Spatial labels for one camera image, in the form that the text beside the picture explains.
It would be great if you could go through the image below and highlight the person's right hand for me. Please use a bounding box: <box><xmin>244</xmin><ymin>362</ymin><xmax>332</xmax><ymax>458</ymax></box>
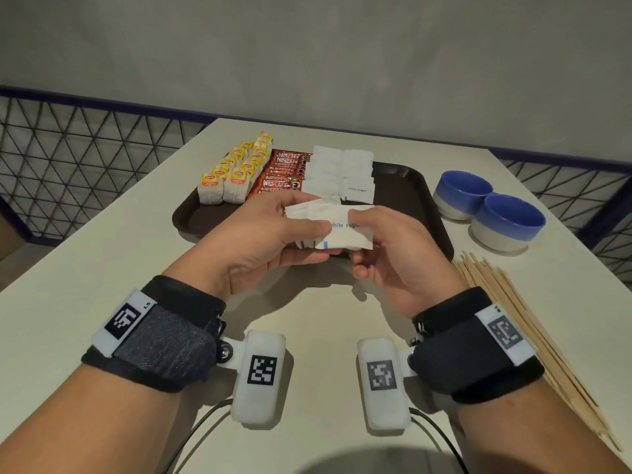
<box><xmin>348</xmin><ymin>205</ymin><xmax>463</xmax><ymax>320</ymax></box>

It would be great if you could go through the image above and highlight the person's left hand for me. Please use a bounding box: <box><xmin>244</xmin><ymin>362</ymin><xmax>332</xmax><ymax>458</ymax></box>
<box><xmin>161</xmin><ymin>190</ymin><xmax>342</xmax><ymax>302</ymax></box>

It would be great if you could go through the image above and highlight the brown plastic tray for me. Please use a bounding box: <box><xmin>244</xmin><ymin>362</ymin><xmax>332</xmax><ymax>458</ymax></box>
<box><xmin>171</xmin><ymin>152</ymin><xmax>455</xmax><ymax>263</ymax></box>

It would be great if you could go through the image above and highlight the row of red coffee sachets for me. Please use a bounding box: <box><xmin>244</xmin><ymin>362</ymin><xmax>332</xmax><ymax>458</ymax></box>
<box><xmin>246</xmin><ymin>149</ymin><xmax>312</xmax><ymax>198</ymax></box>

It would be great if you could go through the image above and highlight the row of white sugar packets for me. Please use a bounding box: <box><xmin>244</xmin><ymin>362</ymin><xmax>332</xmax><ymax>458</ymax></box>
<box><xmin>301</xmin><ymin>145</ymin><xmax>345</xmax><ymax>204</ymax></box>

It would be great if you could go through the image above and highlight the bundle of wooden stir sticks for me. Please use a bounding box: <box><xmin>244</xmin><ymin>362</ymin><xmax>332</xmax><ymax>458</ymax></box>
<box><xmin>452</xmin><ymin>251</ymin><xmax>623</xmax><ymax>452</ymax></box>

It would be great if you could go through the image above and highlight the person's right forearm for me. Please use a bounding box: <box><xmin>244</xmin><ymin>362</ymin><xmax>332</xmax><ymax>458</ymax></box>
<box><xmin>456</xmin><ymin>377</ymin><xmax>632</xmax><ymax>474</ymax></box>

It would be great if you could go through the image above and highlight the blue and white bowl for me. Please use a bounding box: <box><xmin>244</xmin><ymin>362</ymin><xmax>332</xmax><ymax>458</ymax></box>
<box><xmin>471</xmin><ymin>194</ymin><xmax>546</xmax><ymax>252</ymax></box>
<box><xmin>433</xmin><ymin>171</ymin><xmax>494</xmax><ymax>222</ymax></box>

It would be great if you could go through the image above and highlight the purple metal mesh railing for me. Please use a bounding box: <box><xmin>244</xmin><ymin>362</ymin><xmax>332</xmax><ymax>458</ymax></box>
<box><xmin>0</xmin><ymin>86</ymin><xmax>632</xmax><ymax>292</ymax></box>

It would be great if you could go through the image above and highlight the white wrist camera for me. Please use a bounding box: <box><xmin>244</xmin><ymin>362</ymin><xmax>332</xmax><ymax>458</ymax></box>
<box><xmin>357</xmin><ymin>336</ymin><xmax>419</xmax><ymax>434</ymax></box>
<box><xmin>217</xmin><ymin>330</ymin><xmax>287</xmax><ymax>430</ymax></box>

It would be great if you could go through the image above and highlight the black cable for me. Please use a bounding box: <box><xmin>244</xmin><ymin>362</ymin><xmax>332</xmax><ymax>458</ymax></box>
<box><xmin>161</xmin><ymin>398</ymin><xmax>234</xmax><ymax>474</ymax></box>

